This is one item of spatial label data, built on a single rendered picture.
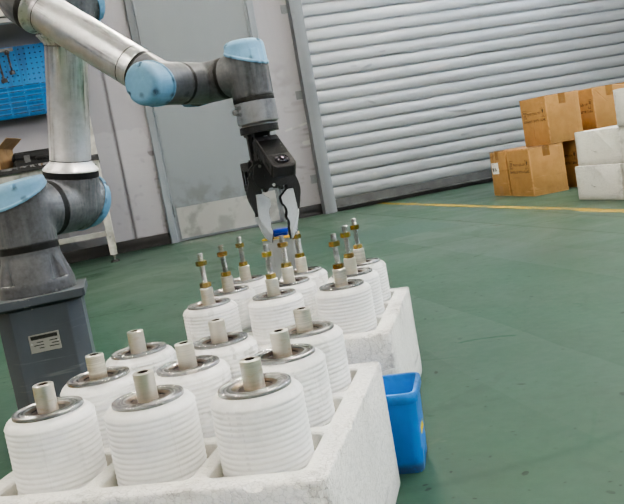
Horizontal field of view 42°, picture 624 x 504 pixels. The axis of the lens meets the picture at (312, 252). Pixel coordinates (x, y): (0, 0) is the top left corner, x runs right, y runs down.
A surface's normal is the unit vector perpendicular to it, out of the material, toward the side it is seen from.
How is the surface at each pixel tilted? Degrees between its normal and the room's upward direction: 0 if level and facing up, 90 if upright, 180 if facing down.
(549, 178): 90
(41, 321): 90
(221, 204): 90
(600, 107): 90
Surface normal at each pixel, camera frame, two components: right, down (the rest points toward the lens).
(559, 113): 0.27, 0.07
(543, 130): -0.95, 0.20
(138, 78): -0.49, 0.18
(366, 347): -0.19, 0.15
